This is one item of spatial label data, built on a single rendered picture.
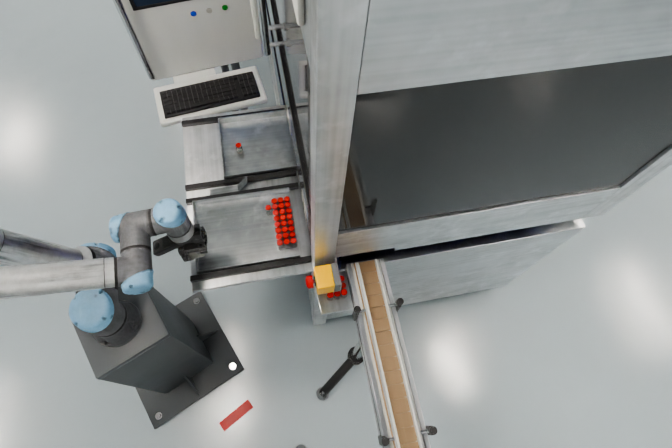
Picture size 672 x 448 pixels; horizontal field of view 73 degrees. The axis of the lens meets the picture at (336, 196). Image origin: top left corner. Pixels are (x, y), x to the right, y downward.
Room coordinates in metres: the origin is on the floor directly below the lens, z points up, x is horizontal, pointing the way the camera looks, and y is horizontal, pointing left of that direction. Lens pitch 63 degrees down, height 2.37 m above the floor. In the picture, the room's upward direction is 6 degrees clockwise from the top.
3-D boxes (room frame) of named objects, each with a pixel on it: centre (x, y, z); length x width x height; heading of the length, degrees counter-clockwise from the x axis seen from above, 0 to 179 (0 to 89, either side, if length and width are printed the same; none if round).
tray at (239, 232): (0.58, 0.30, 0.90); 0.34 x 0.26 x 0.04; 106
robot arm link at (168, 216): (0.46, 0.44, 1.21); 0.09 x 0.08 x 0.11; 109
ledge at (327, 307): (0.40, -0.04, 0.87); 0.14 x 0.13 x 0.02; 106
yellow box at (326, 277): (0.40, 0.00, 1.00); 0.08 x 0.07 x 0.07; 106
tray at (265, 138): (0.94, 0.28, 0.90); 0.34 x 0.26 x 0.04; 106
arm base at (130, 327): (0.24, 0.68, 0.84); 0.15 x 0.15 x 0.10
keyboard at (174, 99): (1.20, 0.57, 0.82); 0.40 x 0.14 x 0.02; 114
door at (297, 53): (0.72, 0.11, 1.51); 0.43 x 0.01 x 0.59; 16
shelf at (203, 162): (0.75, 0.30, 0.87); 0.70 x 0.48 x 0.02; 16
